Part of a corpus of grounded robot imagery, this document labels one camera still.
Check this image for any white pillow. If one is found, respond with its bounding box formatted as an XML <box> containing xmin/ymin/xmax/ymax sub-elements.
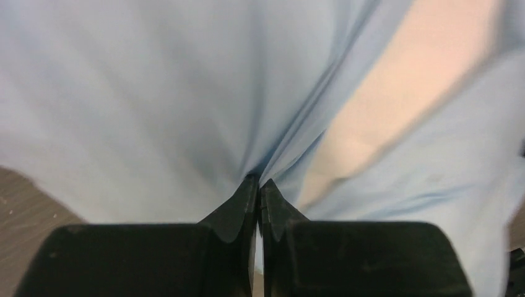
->
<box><xmin>297</xmin><ymin>1</ymin><xmax>503</xmax><ymax>208</ymax></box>

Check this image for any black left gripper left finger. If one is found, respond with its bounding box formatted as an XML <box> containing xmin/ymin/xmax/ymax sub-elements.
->
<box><xmin>15</xmin><ymin>176</ymin><xmax>259</xmax><ymax>296</ymax></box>

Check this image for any light blue pillowcase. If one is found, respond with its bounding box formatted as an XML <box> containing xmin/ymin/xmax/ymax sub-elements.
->
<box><xmin>1</xmin><ymin>1</ymin><xmax>524</xmax><ymax>296</ymax></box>

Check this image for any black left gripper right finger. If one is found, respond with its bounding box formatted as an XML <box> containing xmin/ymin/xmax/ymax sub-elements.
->
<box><xmin>259</xmin><ymin>181</ymin><xmax>472</xmax><ymax>296</ymax></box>

